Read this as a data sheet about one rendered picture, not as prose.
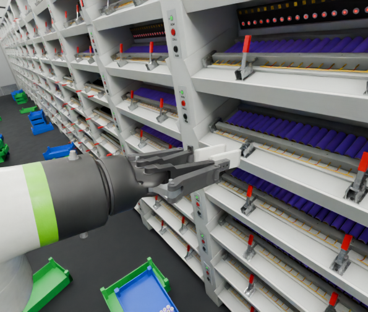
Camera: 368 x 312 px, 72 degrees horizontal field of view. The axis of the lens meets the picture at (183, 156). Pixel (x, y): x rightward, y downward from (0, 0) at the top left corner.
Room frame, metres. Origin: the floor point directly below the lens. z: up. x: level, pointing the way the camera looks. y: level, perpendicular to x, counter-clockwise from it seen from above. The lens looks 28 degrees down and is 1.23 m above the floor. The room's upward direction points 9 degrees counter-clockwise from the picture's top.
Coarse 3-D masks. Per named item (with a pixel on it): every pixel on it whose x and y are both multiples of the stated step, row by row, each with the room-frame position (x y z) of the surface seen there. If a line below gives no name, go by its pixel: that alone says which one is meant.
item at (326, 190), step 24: (216, 120) 0.75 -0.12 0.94; (336, 120) 0.54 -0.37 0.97; (216, 144) 0.67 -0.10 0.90; (240, 144) 0.63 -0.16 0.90; (264, 168) 0.51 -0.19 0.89; (288, 168) 0.48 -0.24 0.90; (336, 168) 0.44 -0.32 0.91; (312, 192) 0.41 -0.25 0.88; (336, 192) 0.38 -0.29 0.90; (360, 216) 0.34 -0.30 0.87
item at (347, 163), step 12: (216, 132) 0.72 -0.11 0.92; (228, 132) 0.70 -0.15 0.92; (240, 132) 0.65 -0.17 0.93; (252, 132) 0.63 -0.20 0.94; (264, 144) 0.58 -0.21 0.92; (276, 144) 0.56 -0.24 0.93; (288, 144) 0.53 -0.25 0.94; (300, 144) 0.52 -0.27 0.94; (288, 156) 0.51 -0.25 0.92; (312, 156) 0.48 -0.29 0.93; (324, 156) 0.46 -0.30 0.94; (336, 156) 0.44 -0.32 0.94; (348, 168) 0.42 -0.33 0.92
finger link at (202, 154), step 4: (220, 144) 0.40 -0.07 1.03; (224, 144) 0.40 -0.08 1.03; (204, 148) 0.38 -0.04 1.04; (208, 148) 0.39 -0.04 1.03; (212, 148) 0.39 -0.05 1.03; (216, 148) 0.39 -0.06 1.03; (220, 148) 0.40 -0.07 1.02; (224, 148) 0.40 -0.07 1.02; (196, 152) 0.37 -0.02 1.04; (200, 152) 0.37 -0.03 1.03; (204, 152) 0.38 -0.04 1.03; (208, 152) 0.38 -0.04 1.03; (212, 152) 0.39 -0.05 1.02; (216, 152) 0.39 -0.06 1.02; (220, 152) 0.40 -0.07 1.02; (196, 156) 0.37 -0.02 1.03; (200, 156) 0.37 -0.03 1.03; (204, 156) 0.38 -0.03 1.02; (196, 160) 0.37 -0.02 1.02; (200, 160) 0.37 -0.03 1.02
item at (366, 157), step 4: (364, 152) 0.37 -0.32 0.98; (364, 156) 0.37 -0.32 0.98; (364, 160) 0.37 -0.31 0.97; (360, 164) 0.37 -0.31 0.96; (364, 164) 0.36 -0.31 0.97; (360, 168) 0.37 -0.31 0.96; (364, 168) 0.36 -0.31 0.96; (360, 172) 0.36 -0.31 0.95; (364, 172) 0.36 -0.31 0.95; (356, 176) 0.37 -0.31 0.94; (360, 176) 0.36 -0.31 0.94; (356, 180) 0.36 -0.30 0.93; (360, 180) 0.36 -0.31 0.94; (356, 184) 0.36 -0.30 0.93; (360, 184) 0.36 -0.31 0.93; (356, 188) 0.36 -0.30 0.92
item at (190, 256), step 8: (144, 216) 1.32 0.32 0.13; (152, 216) 1.34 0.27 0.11; (152, 224) 1.27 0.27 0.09; (160, 224) 1.25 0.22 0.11; (160, 232) 1.17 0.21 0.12; (168, 232) 1.17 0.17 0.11; (168, 240) 1.11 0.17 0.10; (176, 240) 1.09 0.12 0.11; (176, 248) 1.04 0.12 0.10; (184, 248) 1.02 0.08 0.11; (184, 256) 0.96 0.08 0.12; (192, 256) 0.96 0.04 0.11; (192, 264) 0.91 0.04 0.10; (200, 264) 0.90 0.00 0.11; (200, 272) 0.86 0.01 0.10
